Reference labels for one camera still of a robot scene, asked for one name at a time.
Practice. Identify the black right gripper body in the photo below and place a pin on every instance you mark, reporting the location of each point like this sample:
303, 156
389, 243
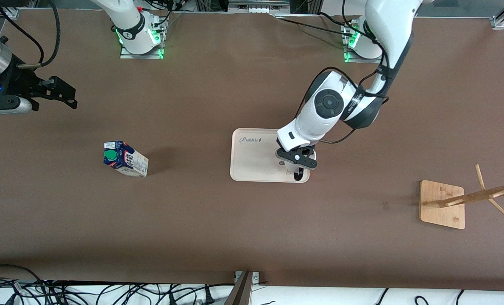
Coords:
15, 83

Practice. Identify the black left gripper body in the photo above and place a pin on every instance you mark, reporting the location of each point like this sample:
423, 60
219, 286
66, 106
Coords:
306, 151

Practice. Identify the blue milk carton green cap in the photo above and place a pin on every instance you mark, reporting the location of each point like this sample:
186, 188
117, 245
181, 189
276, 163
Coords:
133, 163

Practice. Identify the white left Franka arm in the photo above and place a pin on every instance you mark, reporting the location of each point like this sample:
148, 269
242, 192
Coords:
389, 29

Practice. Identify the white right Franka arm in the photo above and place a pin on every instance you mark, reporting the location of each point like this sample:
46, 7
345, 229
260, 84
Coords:
131, 25

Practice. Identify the wooden cup hanging rack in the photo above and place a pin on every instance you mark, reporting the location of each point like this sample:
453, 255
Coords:
442, 207

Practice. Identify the beige rectangular serving tray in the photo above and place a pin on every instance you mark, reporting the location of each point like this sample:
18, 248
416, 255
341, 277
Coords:
252, 161

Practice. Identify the grey power strip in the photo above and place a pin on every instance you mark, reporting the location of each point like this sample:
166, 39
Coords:
258, 7

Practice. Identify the aluminium profile bar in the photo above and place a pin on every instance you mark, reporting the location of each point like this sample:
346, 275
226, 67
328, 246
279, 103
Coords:
241, 292

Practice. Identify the brown table cover sheet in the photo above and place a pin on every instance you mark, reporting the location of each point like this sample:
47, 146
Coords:
150, 220

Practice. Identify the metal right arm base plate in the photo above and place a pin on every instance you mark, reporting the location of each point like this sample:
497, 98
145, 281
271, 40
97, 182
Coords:
126, 55

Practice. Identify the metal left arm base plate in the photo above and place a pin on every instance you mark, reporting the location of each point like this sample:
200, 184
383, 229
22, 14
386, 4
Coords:
381, 60

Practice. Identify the small metal corner bracket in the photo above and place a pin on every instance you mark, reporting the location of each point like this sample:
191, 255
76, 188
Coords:
256, 277

